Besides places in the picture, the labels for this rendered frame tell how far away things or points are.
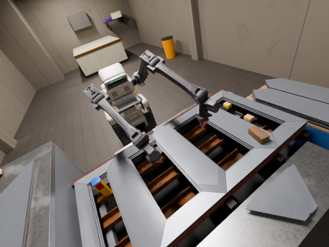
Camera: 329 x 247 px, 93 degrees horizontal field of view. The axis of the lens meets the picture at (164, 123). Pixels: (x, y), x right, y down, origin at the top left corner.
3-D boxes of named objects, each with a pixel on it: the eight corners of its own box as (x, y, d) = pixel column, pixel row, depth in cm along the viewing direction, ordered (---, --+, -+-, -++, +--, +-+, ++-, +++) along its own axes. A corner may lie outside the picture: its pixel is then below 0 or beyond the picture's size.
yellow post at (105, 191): (113, 194, 121) (100, 182, 109) (107, 198, 119) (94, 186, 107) (111, 189, 124) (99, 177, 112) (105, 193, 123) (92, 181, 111)
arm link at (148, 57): (148, 44, 101) (137, 54, 99) (163, 60, 103) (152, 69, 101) (141, 69, 144) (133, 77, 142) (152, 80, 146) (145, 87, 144)
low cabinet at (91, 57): (117, 53, 806) (109, 35, 753) (129, 60, 639) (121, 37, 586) (83, 66, 768) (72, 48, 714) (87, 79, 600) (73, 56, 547)
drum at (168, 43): (178, 55, 530) (175, 36, 492) (169, 60, 522) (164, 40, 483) (173, 54, 560) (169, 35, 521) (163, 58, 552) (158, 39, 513)
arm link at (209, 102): (202, 87, 94) (193, 97, 93) (218, 91, 86) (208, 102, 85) (207, 101, 103) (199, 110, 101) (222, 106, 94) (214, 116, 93)
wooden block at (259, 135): (269, 140, 102) (270, 135, 99) (260, 144, 102) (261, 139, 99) (255, 130, 112) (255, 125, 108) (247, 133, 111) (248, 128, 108)
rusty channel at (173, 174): (260, 115, 144) (260, 111, 141) (88, 245, 99) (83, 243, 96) (251, 111, 150) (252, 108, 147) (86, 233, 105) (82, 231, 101)
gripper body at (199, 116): (212, 117, 103) (213, 107, 99) (200, 122, 99) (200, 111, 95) (205, 113, 108) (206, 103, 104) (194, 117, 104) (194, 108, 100)
